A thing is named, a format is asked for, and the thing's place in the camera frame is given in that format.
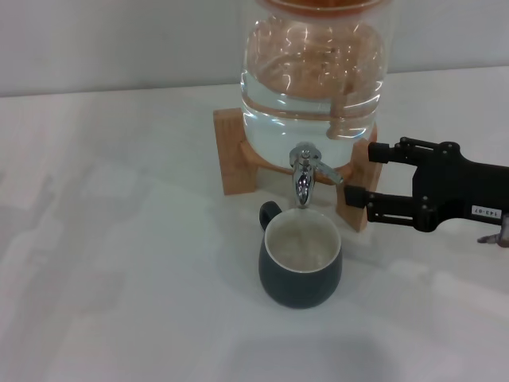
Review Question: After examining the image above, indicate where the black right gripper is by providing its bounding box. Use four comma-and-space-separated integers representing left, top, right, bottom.
343, 136, 509, 234

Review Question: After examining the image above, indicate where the chrome faucet with lever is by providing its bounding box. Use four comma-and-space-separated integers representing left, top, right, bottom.
288, 142, 345, 210

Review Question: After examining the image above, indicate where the dark cup with white inside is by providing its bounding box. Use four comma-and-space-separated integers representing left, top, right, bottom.
258, 201, 344, 310

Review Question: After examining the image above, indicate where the glass water dispenser jar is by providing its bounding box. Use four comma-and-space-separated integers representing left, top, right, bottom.
238, 0, 394, 176

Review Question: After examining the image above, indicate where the wooden dispenser stand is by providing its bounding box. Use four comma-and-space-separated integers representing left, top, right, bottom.
212, 107, 383, 233

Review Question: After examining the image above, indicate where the wooden dispenser lid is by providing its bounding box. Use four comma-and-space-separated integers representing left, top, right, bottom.
254, 0, 385, 21

